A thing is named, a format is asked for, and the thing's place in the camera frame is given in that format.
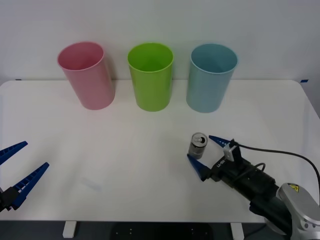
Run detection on green plastic bin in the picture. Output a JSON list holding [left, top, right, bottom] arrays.
[[127, 42, 174, 113]]

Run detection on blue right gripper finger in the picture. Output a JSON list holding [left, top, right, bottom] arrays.
[[208, 135, 232, 151], [187, 154, 214, 183]]

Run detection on grey drink can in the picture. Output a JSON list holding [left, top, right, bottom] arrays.
[[187, 132, 209, 161]]

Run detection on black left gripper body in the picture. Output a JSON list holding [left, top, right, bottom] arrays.
[[0, 190, 12, 214]]

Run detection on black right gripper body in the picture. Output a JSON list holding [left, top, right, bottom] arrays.
[[210, 156, 279, 201]]

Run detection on pink plastic bin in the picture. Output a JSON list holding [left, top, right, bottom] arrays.
[[56, 41, 116, 111]]

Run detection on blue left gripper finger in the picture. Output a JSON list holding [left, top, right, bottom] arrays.
[[4, 162, 50, 211], [0, 141, 29, 165]]

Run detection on pale blue plastic bin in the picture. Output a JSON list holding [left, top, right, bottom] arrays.
[[185, 43, 239, 113]]

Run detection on white table leg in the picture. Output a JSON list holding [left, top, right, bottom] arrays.
[[229, 222, 245, 240], [62, 221, 76, 238]]

